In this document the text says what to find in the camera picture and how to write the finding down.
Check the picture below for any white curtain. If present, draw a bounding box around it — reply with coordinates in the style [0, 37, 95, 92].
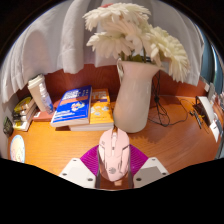
[1, 0, 205, 103]

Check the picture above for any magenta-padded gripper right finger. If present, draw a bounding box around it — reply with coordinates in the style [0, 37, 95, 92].
[128, 143, 170, 189]

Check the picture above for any black cable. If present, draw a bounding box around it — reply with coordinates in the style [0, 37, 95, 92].
[148, 71, 201, 128]

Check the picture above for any yellow-cover book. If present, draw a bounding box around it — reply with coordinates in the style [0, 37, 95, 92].
[69, 88, 115, 132]

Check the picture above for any pink computer mouse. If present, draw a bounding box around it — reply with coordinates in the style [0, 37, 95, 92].
[97, 127, 131, 183]

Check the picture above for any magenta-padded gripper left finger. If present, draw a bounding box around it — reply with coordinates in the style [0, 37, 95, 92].
[58, 144, 102, 189]

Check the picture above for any round cartoon-print mouse pad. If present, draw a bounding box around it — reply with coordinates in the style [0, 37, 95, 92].
[9, 134, 26, 164]

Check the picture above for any black spine book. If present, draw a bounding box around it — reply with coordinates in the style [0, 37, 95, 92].
[12, 105, 37, 119]
[12, 111, 37, 124]

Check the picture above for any white tumbler bottle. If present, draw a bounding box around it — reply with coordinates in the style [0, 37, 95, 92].
[27, 73, 48, 113]

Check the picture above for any dark glass window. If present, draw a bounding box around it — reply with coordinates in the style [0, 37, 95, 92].
[201, 33, 224, 94]

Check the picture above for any black pen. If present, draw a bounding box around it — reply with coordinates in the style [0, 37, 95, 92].
[189, 109, 203, 130]

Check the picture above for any white flower bouquet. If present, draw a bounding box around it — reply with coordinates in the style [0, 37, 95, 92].
[82, 2, 191, 84]

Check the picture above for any small clear spray bottle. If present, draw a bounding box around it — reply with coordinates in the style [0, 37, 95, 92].
[38, 83, 55, 115]

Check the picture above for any blue-cover book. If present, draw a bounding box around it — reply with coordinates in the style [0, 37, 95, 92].
[50, 85, 93, 128]

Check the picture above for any yellow and white thick book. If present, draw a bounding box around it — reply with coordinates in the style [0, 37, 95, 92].
[12, 116, 38, 132]

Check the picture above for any black and yellow cover book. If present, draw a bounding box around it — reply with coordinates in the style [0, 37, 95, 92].
[13, 95, 36, 114]

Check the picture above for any thin red notebook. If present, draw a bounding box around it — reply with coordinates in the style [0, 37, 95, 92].
[32, 109, 54, 122]

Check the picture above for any white angled stand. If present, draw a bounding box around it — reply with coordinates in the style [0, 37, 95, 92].
[194, 95, 217, 127]

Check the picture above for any white ceramic vase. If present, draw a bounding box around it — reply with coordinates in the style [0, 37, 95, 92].
[113, 59, 164, 134]

